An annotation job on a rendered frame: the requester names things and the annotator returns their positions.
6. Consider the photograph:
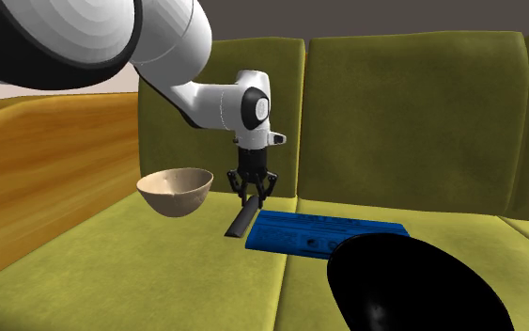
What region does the beige bowl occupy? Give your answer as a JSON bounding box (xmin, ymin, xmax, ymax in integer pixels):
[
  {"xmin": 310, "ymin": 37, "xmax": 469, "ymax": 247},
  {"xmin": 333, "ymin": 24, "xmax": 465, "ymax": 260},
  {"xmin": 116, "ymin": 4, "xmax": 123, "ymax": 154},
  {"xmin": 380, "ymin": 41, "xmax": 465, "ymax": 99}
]
[{"xmin": 135, "ymin": 167, "xmax": 215, "ymax": 219}]

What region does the black bowl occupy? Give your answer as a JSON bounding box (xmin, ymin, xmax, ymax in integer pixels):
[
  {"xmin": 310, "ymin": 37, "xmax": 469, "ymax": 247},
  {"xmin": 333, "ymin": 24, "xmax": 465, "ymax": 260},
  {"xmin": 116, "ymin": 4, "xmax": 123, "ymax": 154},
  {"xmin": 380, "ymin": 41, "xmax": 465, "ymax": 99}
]
[{"xmin": 326, "ymin": 232, "xmax": 516, "ymax": 331}]

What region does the olive green sofa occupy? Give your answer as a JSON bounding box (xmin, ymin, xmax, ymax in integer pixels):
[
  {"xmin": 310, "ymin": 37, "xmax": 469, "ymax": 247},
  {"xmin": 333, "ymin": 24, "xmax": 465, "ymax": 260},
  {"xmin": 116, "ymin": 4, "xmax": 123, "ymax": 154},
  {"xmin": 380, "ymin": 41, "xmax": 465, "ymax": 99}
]
[{"xmin": 0, "ymin": 28, "xmax": 529, "ymax": 331}]

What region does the dark grey remote control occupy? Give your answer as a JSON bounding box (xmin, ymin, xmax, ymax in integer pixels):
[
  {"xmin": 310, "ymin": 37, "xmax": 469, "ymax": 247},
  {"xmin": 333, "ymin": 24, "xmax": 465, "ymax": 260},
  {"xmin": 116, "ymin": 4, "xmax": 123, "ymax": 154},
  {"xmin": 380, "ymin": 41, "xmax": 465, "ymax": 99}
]
[{"xmin": 224, "ymin": 194, "xmax": 261, "ymax": 240}]

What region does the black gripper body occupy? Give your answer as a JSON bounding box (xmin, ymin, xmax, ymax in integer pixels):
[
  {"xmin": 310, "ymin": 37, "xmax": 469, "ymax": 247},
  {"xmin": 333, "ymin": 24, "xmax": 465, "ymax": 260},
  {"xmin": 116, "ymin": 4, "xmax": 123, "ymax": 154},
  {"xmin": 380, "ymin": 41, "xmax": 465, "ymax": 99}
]
[{"xmin": 238, "ymin": 147, "xmax": 269, "ymax": 184}]

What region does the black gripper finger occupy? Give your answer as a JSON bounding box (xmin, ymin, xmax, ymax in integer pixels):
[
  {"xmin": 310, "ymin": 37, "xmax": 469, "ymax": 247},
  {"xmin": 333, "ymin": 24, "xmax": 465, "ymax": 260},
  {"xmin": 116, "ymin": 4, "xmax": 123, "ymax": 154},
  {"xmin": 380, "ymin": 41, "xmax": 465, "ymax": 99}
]
[
  {"xmin": 226, "ymin": 168, "xmax": 249, "ymax": 207},
  {"xmin": 254, "ymin": 171, "xmax": 279, "ymax": 208}
]

